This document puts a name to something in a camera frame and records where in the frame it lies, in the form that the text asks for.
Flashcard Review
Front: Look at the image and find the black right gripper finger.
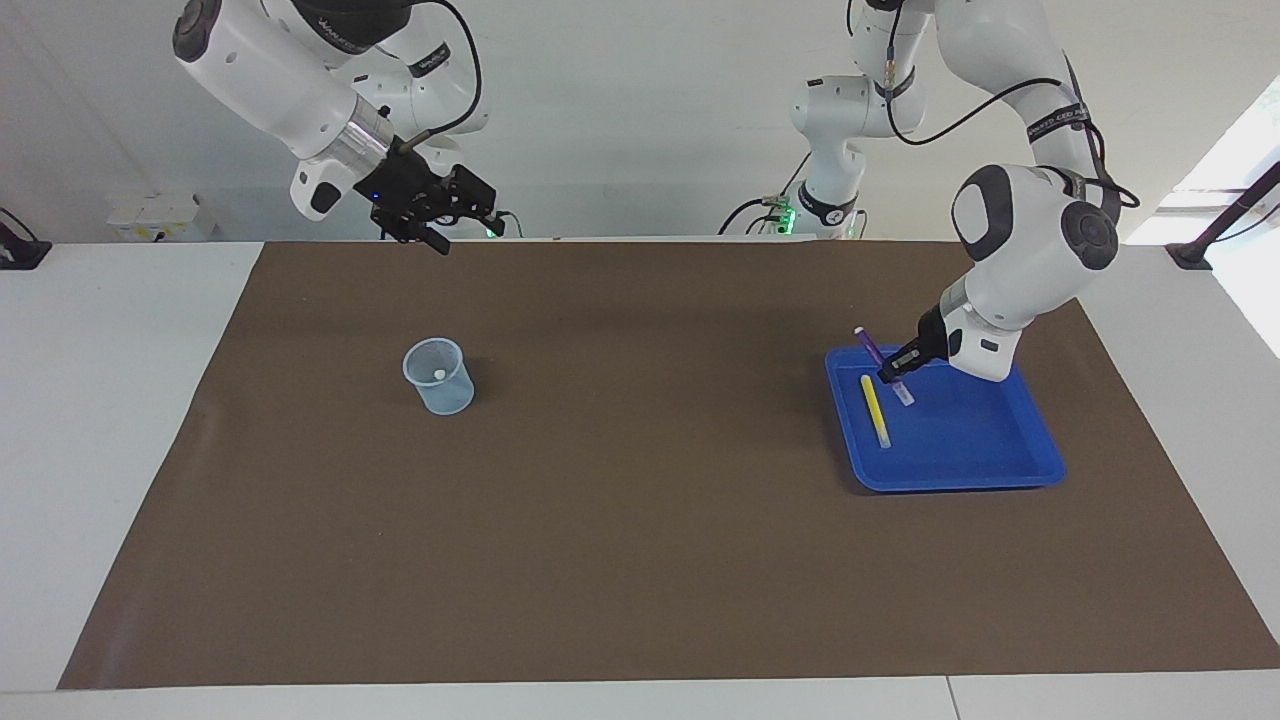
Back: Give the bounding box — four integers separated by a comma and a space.
384, 221, 452, 257
444, 165, 499, 227

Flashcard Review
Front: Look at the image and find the yellow pen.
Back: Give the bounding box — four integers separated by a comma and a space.
860, 374, 892, 450

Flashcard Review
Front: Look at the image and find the purple pen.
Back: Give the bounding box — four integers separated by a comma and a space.
853, 326, 916, 407

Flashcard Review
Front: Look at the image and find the blue plastic tray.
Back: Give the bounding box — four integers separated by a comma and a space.
825, 344, 1066, 493

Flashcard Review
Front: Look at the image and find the translucent plastic cup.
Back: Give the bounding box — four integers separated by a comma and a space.
403, 339, 476, 418

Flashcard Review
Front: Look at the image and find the white power strip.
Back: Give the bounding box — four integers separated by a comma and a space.
107, 193, 216, 243

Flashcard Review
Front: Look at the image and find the black clamp with pole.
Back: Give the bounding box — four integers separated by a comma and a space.
1165, 160, 1280, 271

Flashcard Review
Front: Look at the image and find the brown table mat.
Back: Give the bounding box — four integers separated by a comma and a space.
57, 238, 1280, 691

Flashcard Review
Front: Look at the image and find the black table clamp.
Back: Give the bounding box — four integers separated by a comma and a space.
0, 207, 53, 271

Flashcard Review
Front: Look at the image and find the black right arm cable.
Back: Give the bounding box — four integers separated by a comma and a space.
400, 0, 484, 153

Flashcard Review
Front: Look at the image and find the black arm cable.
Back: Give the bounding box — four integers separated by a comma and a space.
885, 60, 1141, 211
400, 0, 484, 153

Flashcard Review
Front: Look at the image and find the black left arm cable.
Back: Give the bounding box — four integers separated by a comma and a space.
885, 60, 1141, 211

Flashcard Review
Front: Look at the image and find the black left base cable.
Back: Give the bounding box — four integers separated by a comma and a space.
718, 150, 813, 237

